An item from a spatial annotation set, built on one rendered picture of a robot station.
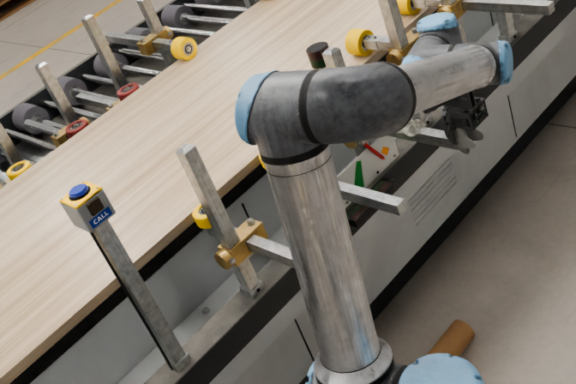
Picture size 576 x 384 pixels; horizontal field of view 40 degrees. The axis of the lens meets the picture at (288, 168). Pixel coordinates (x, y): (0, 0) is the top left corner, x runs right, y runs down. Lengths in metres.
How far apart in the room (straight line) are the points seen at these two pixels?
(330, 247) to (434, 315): 1.50
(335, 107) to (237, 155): 1.04
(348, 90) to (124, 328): 1.10
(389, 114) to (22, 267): 1.27
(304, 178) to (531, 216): 1.90
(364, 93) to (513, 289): 1.73
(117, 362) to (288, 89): 1.10
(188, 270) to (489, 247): 1.26
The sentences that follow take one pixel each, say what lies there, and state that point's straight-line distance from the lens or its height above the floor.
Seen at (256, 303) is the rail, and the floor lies 0.70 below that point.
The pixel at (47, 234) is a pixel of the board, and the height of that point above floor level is 0.90.
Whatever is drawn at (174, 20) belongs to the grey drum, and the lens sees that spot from 3.55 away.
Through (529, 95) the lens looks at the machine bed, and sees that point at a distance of 3.33.
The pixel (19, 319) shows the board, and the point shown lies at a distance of 2.04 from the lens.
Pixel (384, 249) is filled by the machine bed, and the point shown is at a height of 0.24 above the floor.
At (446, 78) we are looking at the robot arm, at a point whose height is 1.29.
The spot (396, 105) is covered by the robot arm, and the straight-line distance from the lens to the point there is 1.21.
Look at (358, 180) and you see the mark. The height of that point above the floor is 0.74.
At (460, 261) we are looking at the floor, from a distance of 2.97.
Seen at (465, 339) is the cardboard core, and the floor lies 0.05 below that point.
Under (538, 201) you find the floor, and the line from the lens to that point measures 3.15.
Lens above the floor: 1.98
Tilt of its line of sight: 32 degrees down
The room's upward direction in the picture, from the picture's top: 22 degrees counter-clockwise
